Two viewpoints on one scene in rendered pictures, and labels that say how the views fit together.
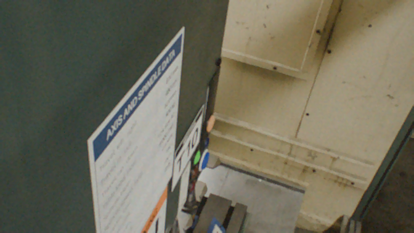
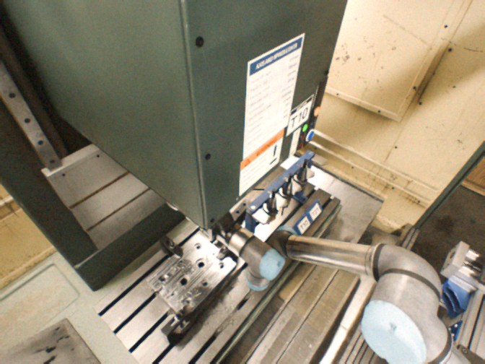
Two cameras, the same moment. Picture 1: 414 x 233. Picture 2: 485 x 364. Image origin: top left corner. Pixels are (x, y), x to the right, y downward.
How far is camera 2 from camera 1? 0.24 m
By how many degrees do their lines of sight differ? 18
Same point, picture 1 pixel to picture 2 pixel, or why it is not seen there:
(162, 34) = (290, 30)
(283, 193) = (367, 199)
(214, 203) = (320, 193)
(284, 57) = (387, 105)
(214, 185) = (322, 185)
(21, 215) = (219, 75)
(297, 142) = (385, 165)
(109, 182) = (254, 94)
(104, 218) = (249, 113)
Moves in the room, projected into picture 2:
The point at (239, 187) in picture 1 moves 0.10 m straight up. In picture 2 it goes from (339, 190) to (343, 178)
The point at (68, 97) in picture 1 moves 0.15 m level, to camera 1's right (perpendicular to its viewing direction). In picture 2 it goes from (243, 34) to (351, 58)
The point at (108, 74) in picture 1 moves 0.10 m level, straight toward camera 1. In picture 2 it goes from (261, 35) to (251, 65)
